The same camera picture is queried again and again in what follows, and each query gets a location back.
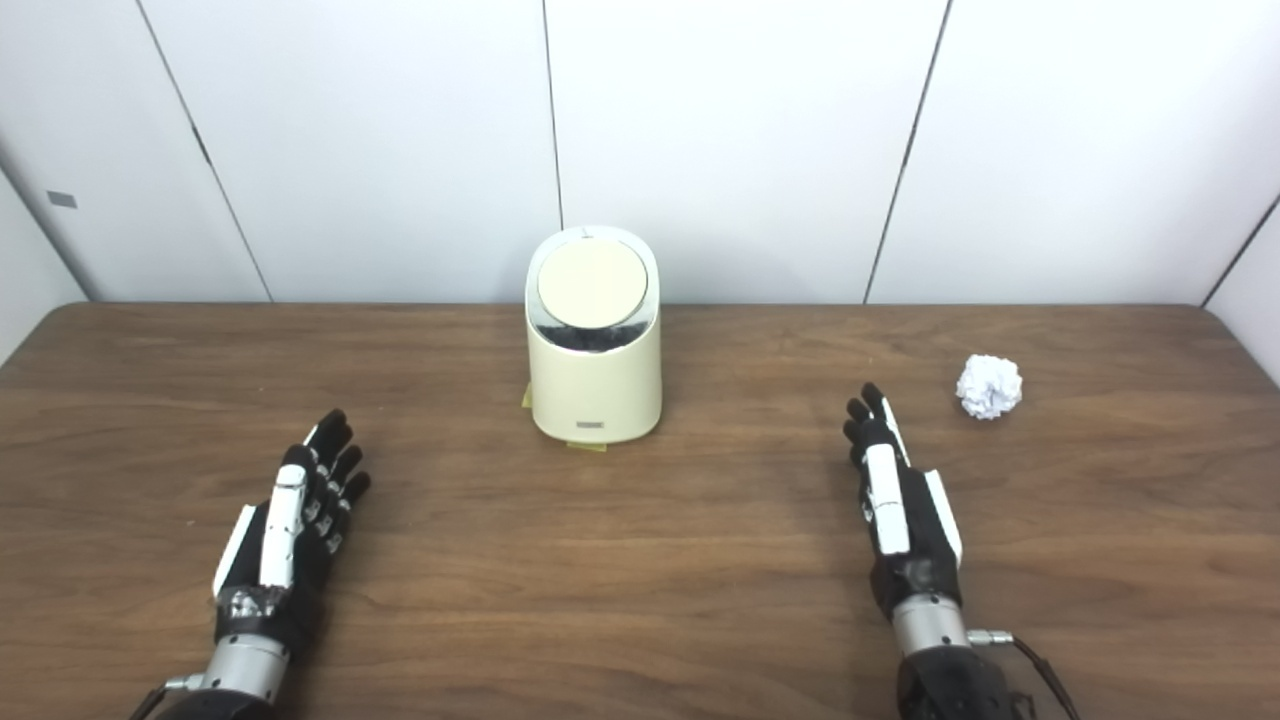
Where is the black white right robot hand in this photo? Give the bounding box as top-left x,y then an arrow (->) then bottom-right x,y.
843,382 -> 966,626

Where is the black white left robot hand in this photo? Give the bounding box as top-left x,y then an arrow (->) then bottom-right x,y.
212,408 -> 372,656

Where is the white paper ball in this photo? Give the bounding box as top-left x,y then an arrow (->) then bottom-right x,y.
955,354 -> 1025,421

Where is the cream-colored desktop trash bin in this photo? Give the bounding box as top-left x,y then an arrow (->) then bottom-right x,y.
525,225 -> 663,445

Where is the round cream bin lid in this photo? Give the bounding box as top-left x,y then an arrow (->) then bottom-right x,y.
536,237 -> 649,329

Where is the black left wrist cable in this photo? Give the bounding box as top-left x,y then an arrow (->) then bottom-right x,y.
128,676 -> 206,720

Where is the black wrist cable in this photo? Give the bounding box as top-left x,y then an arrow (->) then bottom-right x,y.
128,676 -> 206,720
968,629 -> 1081,720

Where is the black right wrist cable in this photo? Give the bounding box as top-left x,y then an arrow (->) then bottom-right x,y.
968,629 -> 1081,720

